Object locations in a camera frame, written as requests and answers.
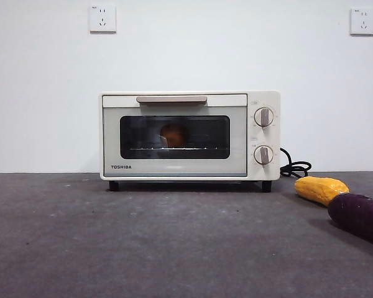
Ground brown potato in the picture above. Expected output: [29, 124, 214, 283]
[159, 123, 188, 147]

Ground glass oven door with handle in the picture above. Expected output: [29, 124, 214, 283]
[102, 94, 248, 178]

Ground round cream oven knob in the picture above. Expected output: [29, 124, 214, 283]
[254, 107, 275, 128]
[253, 145, 275, 165]

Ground cream Toshiba toaster oven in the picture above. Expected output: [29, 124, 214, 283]
[99, 90, 282, 193]

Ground yellow corn cob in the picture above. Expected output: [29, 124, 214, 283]
[294, 176, 351, 207]

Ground purple corn cob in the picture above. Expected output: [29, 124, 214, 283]
[327, 192, 373, 251]

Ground metal wire oven rack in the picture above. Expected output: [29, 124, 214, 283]
[128, 145, 209, 151]

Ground black oven power cord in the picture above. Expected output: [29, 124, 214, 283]
[280, 147, 313, 178]

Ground white wall socket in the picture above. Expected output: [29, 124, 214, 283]
[349, 7, 373, 37]
[90, 4, 117, 34]

